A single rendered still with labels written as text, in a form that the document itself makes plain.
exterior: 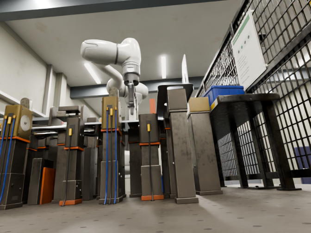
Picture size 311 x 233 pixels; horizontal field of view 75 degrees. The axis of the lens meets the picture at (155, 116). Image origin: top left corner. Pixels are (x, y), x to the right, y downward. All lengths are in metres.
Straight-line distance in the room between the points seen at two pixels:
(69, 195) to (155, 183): 0.28
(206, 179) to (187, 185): 0.26
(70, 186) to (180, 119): 0.43
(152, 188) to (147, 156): 0.10
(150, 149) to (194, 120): 0.21
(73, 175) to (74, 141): 0.11
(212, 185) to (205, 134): 0.18
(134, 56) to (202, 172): 0.63
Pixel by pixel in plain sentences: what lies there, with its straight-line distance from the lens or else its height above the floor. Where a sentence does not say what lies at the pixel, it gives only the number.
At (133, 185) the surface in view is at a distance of 0.89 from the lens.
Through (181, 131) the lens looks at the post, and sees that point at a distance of 0.52.
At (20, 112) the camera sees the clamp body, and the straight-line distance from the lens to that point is 0.87.
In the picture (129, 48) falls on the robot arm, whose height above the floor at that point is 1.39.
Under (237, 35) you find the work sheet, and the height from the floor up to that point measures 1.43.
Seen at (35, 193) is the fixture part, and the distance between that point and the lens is 0.95.
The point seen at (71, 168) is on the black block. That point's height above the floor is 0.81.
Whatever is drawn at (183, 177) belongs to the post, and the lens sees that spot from 0.51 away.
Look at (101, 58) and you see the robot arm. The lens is 1.04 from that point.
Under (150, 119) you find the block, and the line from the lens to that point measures 0.70.
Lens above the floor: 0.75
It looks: 18 degrees up
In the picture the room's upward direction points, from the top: 4 degrees counter-clockwise
